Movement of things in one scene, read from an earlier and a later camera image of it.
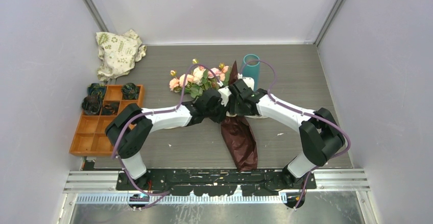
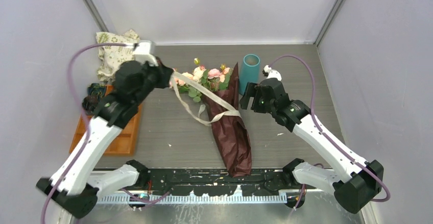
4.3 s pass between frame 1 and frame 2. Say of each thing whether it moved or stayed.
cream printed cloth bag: stayed
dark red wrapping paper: moved
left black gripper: moved
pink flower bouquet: stayed
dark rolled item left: stayed
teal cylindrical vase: stayed
